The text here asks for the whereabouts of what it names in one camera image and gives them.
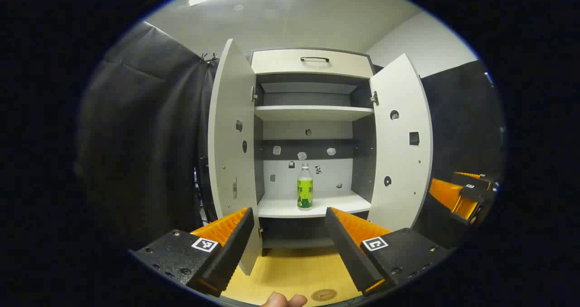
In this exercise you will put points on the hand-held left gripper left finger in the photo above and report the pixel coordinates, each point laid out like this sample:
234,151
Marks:
229,252

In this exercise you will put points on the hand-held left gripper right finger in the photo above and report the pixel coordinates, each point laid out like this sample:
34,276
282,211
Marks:
349,248

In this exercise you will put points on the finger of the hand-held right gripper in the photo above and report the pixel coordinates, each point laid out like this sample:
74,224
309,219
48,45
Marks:
446,193
473,176

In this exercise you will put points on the round brown coaster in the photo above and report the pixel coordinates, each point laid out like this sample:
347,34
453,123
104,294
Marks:
324,294

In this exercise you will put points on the green label plastic bottle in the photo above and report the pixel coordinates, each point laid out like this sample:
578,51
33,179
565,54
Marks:
305,189

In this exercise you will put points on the metal door hinge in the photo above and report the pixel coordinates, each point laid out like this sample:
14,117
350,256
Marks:
254,94
374,98

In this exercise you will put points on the white grey cabinet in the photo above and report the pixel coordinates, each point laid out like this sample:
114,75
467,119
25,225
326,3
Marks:
312,130

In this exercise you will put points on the white cabinet shelf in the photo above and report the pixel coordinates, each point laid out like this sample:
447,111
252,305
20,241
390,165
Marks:
312,113

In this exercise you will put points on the white cabinet drawer front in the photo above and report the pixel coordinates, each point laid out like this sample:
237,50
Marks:
281,64

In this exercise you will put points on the black backdrop cloth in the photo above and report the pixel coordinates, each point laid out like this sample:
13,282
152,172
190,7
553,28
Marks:
145,139

